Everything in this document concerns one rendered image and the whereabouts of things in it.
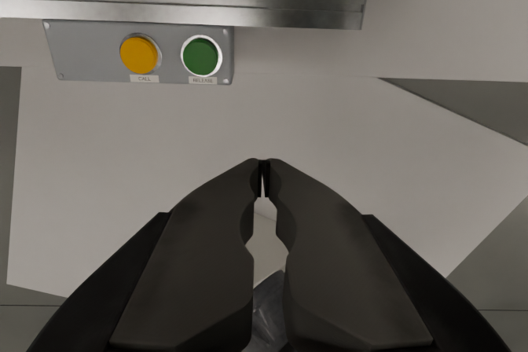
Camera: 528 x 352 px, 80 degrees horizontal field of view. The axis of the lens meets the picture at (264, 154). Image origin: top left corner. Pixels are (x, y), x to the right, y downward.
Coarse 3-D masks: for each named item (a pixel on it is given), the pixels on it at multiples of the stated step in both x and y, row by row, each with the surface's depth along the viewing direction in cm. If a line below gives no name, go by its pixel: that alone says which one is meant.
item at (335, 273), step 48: (288, 192) 10; (336, 192) 10; (288, 240) 10; (336, 240) 8; (288, 288) 7; (336, 288) 7; (384, 288) 7; (288, 336) 8; (336, 336) 7; (384, 336) 6
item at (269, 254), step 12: (264, 228) 59; (252, 240) 54; (264, 240) 56; (276, 240) 58; (252, 252) 52; (264, 252) 53; (276, 252) 55; (264, 264) 51; (276, 264) 53; (264, 276) 49
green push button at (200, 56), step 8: (192, 40) 36; (200, 40) 35; (192, 48) 36; (200, 48) 36; (208, 48) 36; (184, 56) 36; (192, 56) 36; (200, 56) 36; (208, 56) 36; (216, 56) 36; (192, 64) 37; (200, 64) 37; (208, 64) 37; (216, 64) 37; (192, 72) 37; (200, 72) 37; (208, 72) 37
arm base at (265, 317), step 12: (276, 276) 51; (264, 288) 48; (276, 288) 49; (264, 300) 47; (276, 300) 48; (252, 312) 47; (264, 312) 47; (276, 312) 47; (252, 324) 47; (264, 324) 47; (276, 324) 47; (252, 336) 46; (264, 336) 46; (276, 336) 46; (252, 348) 46; (264, 348) 46; (276, 348) 46; (288, 348) 45
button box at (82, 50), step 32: (64, 32) 36; (96, 32) 36; (128, 32) 36; (160, 32) 36; (192, 32) 36; (224, 32) 36; (64, 64) 37; (96, 64) 37; (160, 64) 38; (224, 64) 38
